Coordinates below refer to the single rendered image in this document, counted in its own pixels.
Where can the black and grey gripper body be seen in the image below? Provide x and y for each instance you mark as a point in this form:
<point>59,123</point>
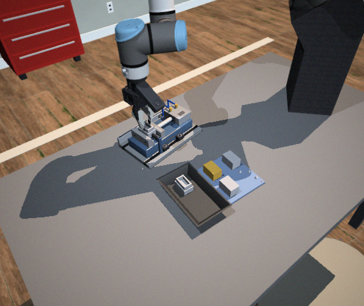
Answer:
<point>131,96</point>

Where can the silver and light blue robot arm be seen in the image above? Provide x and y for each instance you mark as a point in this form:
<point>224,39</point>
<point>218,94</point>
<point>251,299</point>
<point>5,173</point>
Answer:
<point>136,40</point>

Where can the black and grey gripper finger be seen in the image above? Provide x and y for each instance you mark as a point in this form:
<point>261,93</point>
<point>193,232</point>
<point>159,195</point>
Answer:
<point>137,113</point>
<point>149,113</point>

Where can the yellow rectangular block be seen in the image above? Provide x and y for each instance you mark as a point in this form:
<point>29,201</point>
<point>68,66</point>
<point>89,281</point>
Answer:
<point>212,170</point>

